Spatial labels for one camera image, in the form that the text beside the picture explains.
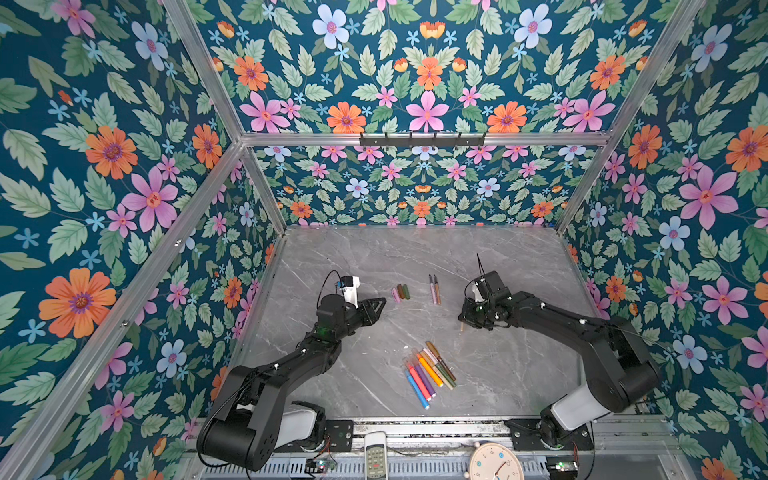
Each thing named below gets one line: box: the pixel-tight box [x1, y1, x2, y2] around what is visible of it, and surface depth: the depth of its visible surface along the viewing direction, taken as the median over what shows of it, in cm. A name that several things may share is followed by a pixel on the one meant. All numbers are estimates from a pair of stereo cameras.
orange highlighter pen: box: [416, 353, 444, 387], surface depth 86 cm
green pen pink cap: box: [423, 348, 457, 387], surface depth 86 cm
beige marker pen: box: [420, 350, 454, 391], surface depth 86 cm
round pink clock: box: [469, 443, 525, 480], surface depth 69 cm
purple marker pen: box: [413, 359, 437, 398], surface depth 84 cm
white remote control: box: [364, 430, 389, 480], surface depth 71 cm
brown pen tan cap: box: [425, 341, 456, 381], surface depth 88 cm
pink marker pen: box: [407, 363, 432, 401], surface depth 83 cm
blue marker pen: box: [404, 368, 430, 410], surface depth 82 cm
